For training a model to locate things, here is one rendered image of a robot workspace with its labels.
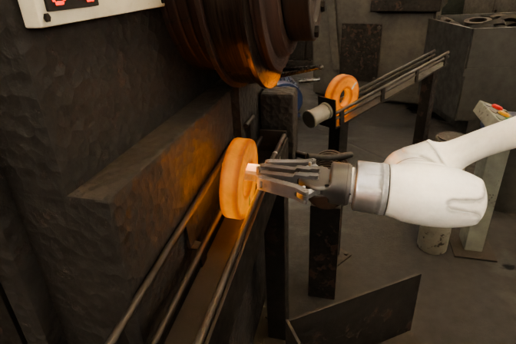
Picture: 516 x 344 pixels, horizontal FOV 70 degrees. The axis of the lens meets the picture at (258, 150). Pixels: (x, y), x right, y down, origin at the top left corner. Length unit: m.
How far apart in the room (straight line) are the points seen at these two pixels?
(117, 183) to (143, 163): 0.06
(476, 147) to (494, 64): 2.15
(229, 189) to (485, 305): 1.21
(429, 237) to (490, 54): 1.54
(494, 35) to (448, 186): 2.30
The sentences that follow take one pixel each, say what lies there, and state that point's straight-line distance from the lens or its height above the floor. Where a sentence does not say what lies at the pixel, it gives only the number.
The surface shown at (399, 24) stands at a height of 0.69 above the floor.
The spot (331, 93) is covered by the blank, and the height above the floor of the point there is 0.73.
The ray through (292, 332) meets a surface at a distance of 0.48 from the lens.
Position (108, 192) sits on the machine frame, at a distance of 0.48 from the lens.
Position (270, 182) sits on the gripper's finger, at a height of 0.77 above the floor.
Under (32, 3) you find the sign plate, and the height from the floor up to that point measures 1.08.
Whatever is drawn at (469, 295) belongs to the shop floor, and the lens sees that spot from 1.67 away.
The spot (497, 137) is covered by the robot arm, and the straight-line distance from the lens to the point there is 0.81.
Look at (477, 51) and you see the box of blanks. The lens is 2.87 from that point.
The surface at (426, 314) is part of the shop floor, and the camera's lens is 1.54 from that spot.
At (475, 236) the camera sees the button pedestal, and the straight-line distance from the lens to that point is 1.82.
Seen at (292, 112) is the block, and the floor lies 0.75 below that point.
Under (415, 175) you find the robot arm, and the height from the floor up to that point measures 0.80.
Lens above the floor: 1.10
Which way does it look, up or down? 25 degrees down
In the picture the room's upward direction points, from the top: 2 degrees counter-clockwise
